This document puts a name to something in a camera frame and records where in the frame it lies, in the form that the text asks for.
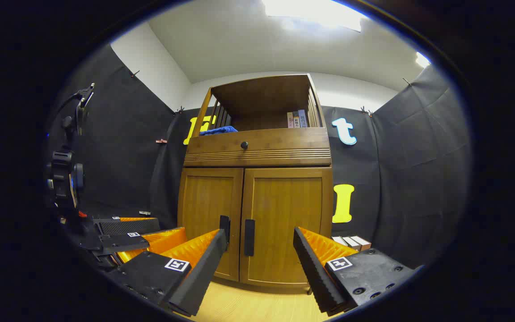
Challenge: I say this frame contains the wooden double-door shoe cabinet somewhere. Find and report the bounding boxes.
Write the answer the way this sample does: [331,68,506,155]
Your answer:
[177,74,335,296]

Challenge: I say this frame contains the ceiling light panel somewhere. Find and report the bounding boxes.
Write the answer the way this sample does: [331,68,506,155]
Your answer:
[262,0,367,32]

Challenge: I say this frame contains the wooden cabinet drawer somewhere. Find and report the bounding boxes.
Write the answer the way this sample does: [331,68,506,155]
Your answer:
[186,127,332,167]

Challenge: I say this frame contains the black backdrop cloth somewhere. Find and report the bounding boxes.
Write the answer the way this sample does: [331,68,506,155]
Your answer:
[47,42,472,269]

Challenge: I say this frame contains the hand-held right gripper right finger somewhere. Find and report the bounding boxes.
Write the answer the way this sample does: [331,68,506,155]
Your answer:
[292,226,421,317]

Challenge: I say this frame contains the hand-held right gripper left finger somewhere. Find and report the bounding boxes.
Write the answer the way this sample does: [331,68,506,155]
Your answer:
[108,228,229,318]

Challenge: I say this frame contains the blue folded cloth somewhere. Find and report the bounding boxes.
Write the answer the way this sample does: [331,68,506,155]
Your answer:
[199,126,238,136]

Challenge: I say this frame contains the wooden shoe cabinet door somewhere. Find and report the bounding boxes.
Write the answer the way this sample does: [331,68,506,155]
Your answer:
[178,168,244,282]
[240,168,333,287]

